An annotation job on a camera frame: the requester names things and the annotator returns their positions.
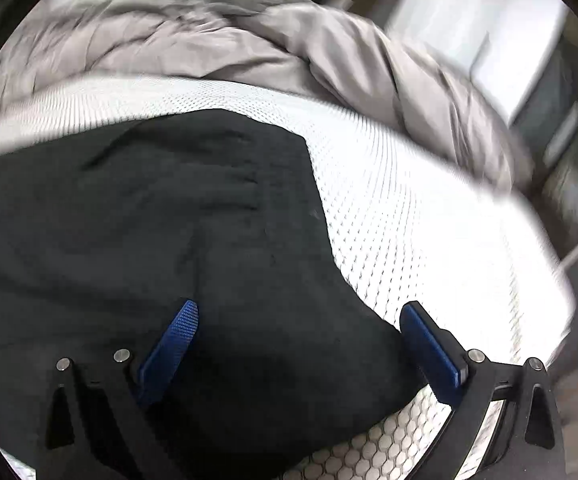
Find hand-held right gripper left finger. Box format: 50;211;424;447
44;300;200;480

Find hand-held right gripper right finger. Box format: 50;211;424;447
400;301;567;480

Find black pants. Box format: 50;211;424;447
0;108;430;480

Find white patterned mattress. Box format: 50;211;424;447
0;74;577;480

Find grey duvet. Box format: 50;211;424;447
0;0;530;196

